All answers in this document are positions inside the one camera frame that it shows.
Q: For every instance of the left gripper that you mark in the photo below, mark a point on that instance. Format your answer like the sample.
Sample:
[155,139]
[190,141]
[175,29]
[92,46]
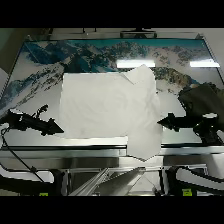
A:
[50,127]

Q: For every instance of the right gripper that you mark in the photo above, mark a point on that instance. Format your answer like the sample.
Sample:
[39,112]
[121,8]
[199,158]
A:
[171,121]

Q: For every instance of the white T-shirt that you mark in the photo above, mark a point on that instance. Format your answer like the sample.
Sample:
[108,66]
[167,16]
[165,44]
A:
[110,106]

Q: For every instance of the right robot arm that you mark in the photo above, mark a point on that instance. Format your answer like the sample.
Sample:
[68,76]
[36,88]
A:
[210,128]

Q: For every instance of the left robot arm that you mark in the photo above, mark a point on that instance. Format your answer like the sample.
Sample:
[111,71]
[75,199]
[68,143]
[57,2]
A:
[20,120]

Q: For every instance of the dark green garment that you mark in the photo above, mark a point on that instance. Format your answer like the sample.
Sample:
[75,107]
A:
[203,98]

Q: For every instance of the silver frame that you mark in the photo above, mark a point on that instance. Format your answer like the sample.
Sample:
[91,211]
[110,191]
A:
[83,156]

